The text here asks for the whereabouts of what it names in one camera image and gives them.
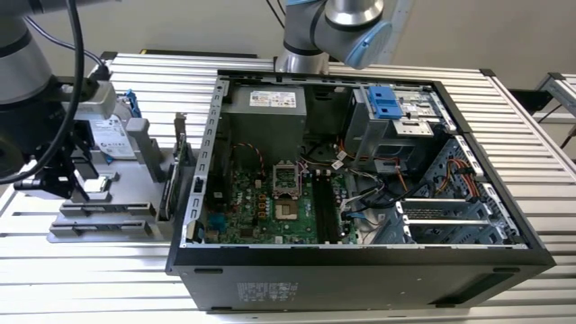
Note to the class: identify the aluminium frame table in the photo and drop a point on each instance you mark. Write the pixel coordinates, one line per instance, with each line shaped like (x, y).
(560, 88)

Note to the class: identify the metal disk bay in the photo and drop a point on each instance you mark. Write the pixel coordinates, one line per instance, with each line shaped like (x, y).
(443, 202)

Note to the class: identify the black RAM slot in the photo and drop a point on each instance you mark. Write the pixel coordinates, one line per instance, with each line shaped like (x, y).
(318, 209)
(323, 209)
(334, 209)
(328, 209)

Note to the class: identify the blue VGA port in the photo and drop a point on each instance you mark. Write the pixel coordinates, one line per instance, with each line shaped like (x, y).
(216, 222)

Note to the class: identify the black case fan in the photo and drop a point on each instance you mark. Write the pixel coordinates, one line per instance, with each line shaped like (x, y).
(220, 182)

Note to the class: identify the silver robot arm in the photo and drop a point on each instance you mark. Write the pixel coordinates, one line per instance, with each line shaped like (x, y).
(306, 30)

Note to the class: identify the CPU socket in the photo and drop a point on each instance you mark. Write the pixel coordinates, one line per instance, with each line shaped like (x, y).
(288, 210)

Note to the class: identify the blue drive latch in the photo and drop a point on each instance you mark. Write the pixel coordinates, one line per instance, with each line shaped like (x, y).
(384, 101)

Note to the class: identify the grey parts rack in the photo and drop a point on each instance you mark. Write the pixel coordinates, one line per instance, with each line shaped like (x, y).
(131, 192)

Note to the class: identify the graphics card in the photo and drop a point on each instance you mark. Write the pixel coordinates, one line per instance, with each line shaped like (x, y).
(170, 192)

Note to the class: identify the black PC case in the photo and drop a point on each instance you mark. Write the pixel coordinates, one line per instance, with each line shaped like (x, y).
(338, 287)

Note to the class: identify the grey power supply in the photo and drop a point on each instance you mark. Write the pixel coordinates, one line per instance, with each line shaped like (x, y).
(270, 128)

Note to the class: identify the socket locking lever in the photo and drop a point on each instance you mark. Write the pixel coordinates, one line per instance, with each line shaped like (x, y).
(298, 179)

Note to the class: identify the green motherboard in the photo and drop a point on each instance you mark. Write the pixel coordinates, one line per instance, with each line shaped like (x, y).
(292, 229)

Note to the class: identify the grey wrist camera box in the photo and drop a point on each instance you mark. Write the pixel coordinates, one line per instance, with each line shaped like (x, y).
(96, 101)

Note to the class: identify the hard disk in blue carrier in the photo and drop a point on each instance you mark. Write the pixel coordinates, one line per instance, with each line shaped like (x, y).
(115, 135)

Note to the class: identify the silver CPU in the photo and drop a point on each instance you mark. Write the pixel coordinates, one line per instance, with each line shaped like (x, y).
(100, 185)

